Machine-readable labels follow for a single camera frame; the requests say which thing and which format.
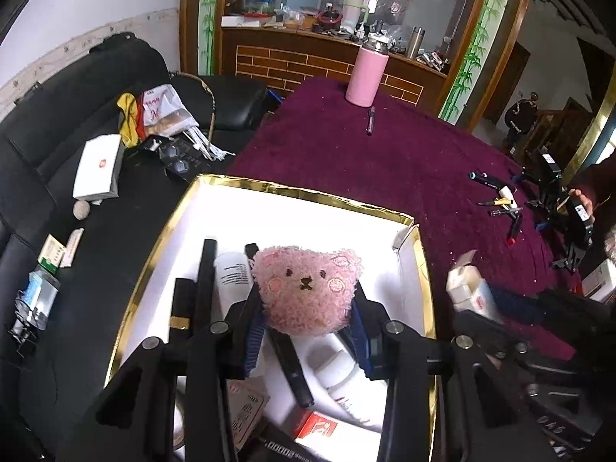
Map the pink bear plush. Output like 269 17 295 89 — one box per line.
253 245 363 336

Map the gold white gift box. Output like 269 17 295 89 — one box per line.
103 173 439 462

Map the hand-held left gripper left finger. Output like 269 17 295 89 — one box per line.
55 281 268 462

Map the pink thermos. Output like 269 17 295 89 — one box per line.
345 33 390 107

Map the wooden stair railing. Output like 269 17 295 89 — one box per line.
527 106 578 152

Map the bundle of white sticks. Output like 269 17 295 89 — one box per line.
185 125 236 162

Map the black double-ended marker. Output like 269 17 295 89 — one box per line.
469 171 504 188

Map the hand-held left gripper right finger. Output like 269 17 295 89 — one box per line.
351 279 552 462

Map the black sofa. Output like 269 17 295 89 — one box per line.
0 33 280 462

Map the white pill bottle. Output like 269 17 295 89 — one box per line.
315 370 388 431

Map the black marker red cap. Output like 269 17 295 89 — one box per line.
507 212 524 246

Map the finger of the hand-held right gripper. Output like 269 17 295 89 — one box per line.
455 310 525 354
488 289 554 323

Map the white slim box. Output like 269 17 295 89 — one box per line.
445 249 504 323

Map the white flat box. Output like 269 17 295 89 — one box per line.
72 134 123 200

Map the wooden counter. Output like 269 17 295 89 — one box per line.
220 24 448 116

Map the yellow cloth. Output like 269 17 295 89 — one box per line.
117 92 145 147

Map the narrow white carton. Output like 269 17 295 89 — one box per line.
60 228 85 269

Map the clear plastic container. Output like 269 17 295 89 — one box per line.
8 269 61 347

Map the steel thermos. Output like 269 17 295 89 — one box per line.
407 26 427 59

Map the green white tumbler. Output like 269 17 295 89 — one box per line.
341 0 369 32

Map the wooden door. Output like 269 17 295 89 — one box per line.
484 41 530 126

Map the black snack packet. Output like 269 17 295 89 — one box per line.
225 379 338 462

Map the green white medicine box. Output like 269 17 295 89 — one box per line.
36 233 70 270

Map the thin black pen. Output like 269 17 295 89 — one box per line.
195 238 218 333

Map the black gold lipstick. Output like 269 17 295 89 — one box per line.
167 276 197 345

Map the white red packet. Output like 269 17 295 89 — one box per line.
137 84 198 136

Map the red black pot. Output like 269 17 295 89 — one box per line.
318 4 343 30

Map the bamboo painted wooden frame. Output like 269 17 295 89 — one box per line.
179 0 536 131

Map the black hexagon print packet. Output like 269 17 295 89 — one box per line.
159 136 208 184

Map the white barcode box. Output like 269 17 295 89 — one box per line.
310 346 359 388

